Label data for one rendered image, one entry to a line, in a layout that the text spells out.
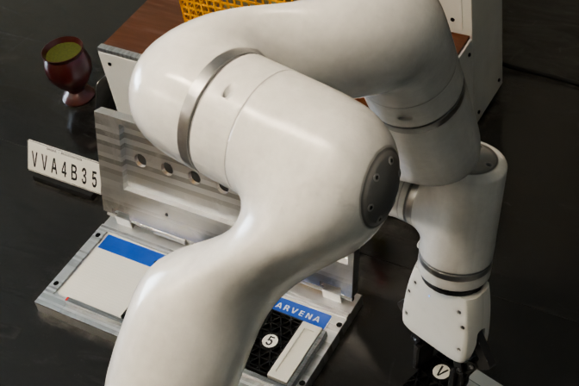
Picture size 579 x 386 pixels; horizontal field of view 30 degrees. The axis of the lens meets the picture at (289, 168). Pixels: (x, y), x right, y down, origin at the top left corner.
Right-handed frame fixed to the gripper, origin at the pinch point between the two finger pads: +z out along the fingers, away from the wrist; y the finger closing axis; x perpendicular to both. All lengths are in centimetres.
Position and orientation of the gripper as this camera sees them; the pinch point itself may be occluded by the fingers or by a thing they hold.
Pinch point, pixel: (440, 364)
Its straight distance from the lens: 137.1
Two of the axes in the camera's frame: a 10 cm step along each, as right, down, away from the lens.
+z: -0.1, 8.1, 5.9
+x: 7.4, -3.9, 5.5
